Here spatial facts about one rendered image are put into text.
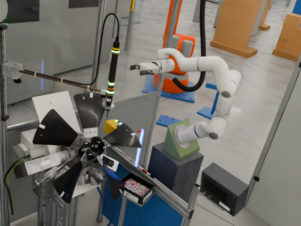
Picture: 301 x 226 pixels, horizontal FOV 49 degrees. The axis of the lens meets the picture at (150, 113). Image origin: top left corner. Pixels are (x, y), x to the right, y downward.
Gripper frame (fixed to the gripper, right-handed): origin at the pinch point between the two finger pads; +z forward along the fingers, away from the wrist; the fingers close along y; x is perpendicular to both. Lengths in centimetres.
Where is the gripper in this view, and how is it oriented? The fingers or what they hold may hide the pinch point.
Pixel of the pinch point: (136, 70)
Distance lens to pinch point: 204.8
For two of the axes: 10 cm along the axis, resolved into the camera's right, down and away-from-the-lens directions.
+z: -7.1, 2.0, -6.8
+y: -6.8, -4.3, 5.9
